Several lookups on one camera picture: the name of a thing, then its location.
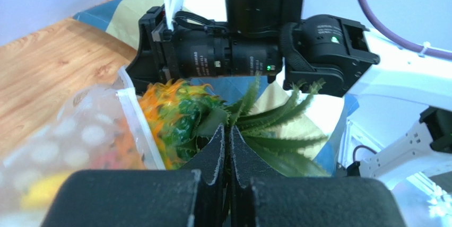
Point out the fake yellow fruit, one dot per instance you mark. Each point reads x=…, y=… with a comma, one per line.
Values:
x=42, y=192

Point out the clear zip top bag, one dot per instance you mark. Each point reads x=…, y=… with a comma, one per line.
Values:
x=83, y=129

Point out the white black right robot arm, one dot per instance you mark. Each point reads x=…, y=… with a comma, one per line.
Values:
x=427, y=144

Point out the fake pineapple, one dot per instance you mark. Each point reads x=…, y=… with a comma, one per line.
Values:
x=183, y=117

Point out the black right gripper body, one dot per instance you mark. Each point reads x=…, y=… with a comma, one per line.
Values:
x=265, y=37

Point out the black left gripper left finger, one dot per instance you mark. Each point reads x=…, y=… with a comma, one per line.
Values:
x=189, y=196

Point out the blue beige checked pillow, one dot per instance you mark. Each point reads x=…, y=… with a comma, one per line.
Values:
x=325, y=116

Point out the fake peach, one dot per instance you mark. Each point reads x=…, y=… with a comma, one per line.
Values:
x=122, y=153

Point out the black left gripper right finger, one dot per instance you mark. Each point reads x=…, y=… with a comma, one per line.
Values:
x=263, y=197

